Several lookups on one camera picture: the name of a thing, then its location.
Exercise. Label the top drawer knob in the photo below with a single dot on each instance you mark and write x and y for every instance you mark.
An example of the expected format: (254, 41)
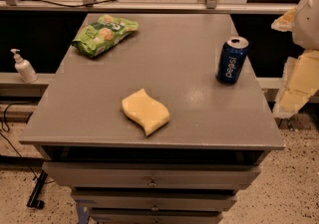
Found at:
(152, 183)

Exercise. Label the black metal floor stand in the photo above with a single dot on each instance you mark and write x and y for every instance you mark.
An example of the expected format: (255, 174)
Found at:
(34, 201)

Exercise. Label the drawer knob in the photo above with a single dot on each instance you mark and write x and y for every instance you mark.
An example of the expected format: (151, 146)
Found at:
(155, 208)
(152, 183)

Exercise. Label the green rice chip bag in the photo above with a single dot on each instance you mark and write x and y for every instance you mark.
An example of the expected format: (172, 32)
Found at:
(102, 35)

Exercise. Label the yellow wavy sponge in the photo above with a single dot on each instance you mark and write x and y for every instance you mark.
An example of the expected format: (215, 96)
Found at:
(147, 112)

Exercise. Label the white pump dispenser bottle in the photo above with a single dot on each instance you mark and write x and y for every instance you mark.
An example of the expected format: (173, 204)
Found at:
(23, 67)

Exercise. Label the grey drawer cabinet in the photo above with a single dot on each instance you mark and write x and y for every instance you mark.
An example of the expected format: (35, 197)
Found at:
(210, 149)

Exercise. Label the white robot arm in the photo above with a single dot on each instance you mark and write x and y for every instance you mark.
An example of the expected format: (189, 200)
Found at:
(306, 25)

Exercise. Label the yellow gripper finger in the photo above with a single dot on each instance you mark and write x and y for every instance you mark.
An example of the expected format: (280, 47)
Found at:
(285, 23)
(300, 82)

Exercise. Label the blue pepsi can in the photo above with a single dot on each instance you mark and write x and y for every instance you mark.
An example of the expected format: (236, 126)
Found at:
(233, 54)

